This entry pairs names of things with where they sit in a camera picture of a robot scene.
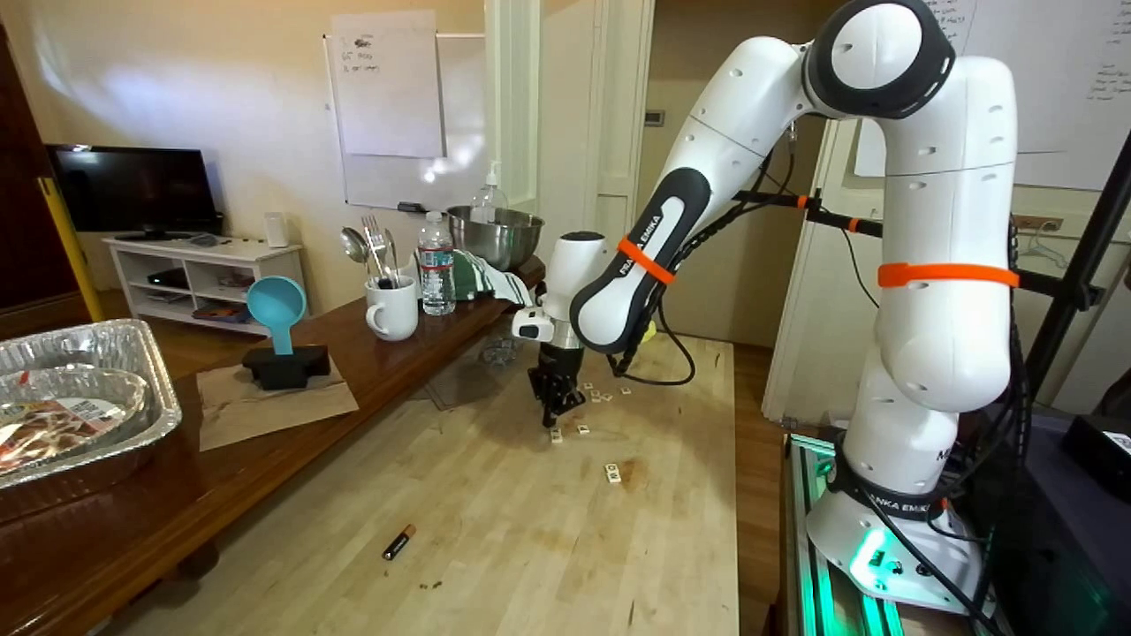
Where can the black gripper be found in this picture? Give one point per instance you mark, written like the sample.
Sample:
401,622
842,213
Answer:
561,366

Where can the cream tile letter P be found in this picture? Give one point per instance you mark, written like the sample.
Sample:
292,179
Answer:
580,432

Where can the cream tile letter W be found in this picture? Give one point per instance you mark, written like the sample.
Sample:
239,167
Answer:
612,474

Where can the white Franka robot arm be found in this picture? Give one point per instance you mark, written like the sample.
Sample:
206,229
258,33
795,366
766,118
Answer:
940,233

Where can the black rectangular block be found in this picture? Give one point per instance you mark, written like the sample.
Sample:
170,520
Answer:
285,370

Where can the crumpled clear plastic bottle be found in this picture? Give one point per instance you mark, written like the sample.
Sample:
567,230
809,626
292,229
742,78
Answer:
498,350

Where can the green white striped towel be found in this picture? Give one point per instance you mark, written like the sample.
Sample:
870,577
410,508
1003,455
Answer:
489,283

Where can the stainless steel mixing bowl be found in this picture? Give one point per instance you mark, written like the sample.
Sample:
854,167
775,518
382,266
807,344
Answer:
498,243

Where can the clear plastic water bottle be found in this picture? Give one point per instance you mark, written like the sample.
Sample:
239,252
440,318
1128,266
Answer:
437,271

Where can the white ceramic mug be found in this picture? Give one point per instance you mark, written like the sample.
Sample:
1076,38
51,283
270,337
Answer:
394,311

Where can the clear pump sanitizer bottle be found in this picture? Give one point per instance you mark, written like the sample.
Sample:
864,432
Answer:
487,207

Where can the small black marker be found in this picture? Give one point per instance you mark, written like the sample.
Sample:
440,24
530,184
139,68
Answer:
396,547

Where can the metal spoon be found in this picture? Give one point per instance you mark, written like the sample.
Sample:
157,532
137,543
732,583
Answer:
382,249

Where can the metal ladle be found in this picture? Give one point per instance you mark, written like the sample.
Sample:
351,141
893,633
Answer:
355,244

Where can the brown cardboard sheet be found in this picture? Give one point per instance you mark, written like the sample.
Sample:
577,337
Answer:
258,419

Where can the black mounting rod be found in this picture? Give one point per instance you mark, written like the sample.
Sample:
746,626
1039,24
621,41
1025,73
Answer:
825,213

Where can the dark brown wooden table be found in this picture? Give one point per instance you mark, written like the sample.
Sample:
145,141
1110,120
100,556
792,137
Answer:
235,496

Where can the white paper sheet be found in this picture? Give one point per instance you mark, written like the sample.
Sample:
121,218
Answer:
385,88

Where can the white television shelf unit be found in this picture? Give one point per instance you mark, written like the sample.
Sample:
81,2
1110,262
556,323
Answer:
206,252

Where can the aluminium foil tray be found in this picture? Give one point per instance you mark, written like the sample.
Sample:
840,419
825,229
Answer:
112,355

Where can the black flat television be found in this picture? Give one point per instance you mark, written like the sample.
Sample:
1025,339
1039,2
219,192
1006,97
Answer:
137,190

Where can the yellow pole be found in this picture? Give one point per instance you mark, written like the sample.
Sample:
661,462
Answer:
71,252

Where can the red white plastic wrapper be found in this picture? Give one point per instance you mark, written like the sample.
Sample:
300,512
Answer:
48,430

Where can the black controller box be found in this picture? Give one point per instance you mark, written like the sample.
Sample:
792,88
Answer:
1060,551

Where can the black stand pole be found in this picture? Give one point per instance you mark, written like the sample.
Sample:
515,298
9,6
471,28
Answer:
1079,266

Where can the dark brown wooden cabinet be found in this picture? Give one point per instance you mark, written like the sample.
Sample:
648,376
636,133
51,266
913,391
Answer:
22,213

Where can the white board with handwriting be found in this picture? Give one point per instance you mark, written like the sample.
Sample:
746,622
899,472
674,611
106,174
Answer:
1071,92

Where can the white wall whiteboard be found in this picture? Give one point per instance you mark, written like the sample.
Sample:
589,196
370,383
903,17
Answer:
462,118

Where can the white door frame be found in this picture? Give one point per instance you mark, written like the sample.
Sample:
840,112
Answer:
515,92

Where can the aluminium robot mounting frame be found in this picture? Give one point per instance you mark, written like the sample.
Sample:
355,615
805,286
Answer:
813,565

